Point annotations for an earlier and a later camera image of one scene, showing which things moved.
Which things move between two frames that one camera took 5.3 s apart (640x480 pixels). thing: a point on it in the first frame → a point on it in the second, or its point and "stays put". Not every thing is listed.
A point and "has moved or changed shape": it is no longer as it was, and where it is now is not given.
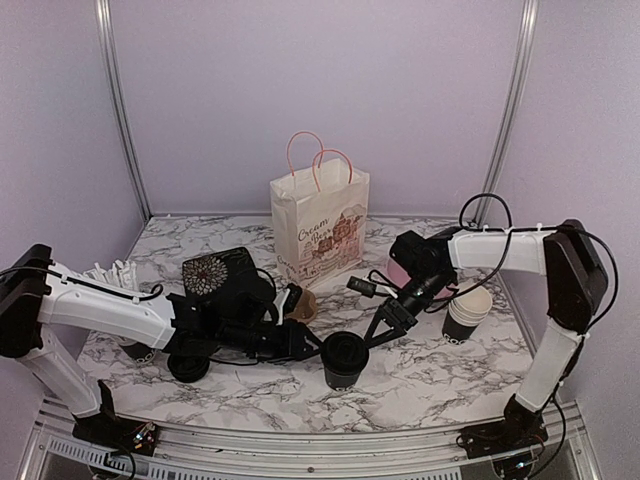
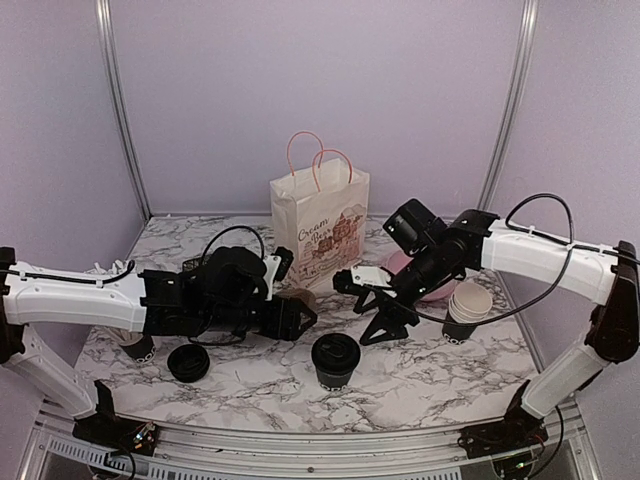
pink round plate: [400, 279] stays put
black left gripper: [294, 345] → [285, 325]
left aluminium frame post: [104, 16] stays put
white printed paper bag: [319, 213] stays put
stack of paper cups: [466, 311] stays put
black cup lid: [345, 352] has moved or changed shape
